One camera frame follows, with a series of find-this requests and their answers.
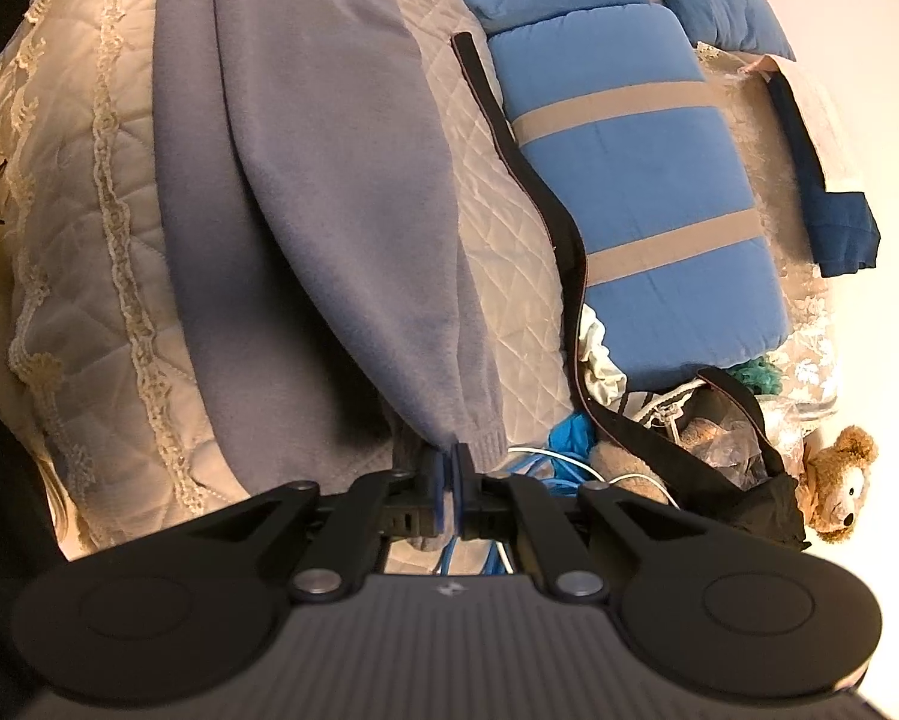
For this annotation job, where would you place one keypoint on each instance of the brown teddy bear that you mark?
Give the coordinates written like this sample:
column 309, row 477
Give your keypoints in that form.
column 843, row 487

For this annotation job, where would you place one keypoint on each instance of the black fabric bag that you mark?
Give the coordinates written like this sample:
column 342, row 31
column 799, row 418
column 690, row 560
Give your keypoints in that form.
column 757, row 502

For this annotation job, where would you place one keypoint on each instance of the clear plastic bag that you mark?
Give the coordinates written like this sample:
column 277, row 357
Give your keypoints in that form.
column 727, row 442

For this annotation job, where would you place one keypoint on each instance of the navy and white cloth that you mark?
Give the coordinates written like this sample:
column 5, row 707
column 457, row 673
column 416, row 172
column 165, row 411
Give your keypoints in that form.
column 843, row 232

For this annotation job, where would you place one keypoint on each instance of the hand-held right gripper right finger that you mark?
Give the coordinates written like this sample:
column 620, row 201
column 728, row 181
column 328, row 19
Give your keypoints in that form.
column 462, row 491

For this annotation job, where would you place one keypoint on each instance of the teal fuzzy item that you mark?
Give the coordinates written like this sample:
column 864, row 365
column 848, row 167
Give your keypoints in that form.
column 757, row 375

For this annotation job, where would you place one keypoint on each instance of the cream quilted lace bedspread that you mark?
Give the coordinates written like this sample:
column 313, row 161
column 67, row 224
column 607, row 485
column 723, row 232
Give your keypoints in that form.
column 82, row 240

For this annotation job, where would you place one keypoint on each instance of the grey-blue fleece sweatshirt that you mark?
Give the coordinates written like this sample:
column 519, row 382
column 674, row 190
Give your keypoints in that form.
column 307, row 165

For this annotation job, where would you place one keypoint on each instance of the white crumpled cloth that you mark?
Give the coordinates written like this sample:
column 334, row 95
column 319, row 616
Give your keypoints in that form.
column 596, row 360

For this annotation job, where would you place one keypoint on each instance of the tan plush toy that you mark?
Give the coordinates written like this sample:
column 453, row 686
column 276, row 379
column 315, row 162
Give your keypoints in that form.
column 622, row 465

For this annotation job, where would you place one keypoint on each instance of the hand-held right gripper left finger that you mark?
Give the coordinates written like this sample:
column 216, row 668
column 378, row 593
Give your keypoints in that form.
column 434, row 491

